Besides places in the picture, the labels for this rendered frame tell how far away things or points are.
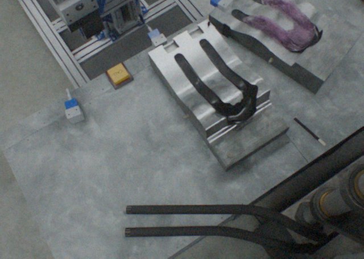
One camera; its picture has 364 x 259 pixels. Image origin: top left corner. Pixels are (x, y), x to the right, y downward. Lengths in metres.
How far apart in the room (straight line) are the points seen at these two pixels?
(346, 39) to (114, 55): 1.26
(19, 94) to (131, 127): 1.27
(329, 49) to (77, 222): 1.05
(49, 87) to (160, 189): 1.36
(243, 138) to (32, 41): 1.76
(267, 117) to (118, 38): 1.18
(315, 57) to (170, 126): 0.56
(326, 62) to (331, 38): 0.10
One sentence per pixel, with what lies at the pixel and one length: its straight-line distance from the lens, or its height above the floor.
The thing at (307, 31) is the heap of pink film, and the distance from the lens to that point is 1.52.
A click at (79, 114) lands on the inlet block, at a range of 1.43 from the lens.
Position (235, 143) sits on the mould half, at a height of 0.86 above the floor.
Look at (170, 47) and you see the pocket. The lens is 1.48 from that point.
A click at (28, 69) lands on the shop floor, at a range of 2.64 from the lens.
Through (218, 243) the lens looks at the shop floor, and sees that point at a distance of 2.13.
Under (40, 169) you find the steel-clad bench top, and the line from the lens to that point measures 1.47.
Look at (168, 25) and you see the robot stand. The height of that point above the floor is 0.21.
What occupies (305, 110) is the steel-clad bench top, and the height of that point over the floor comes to 0.80.
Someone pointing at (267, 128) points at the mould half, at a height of 0.86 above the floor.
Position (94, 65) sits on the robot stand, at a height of 0.21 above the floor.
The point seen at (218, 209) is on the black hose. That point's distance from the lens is 1.23.
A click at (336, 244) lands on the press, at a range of 1.41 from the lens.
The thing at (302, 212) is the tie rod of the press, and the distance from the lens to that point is 1.34.
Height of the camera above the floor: 2.12
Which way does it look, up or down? 69 degrees down
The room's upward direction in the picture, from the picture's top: 7 degrees counter-clockwise
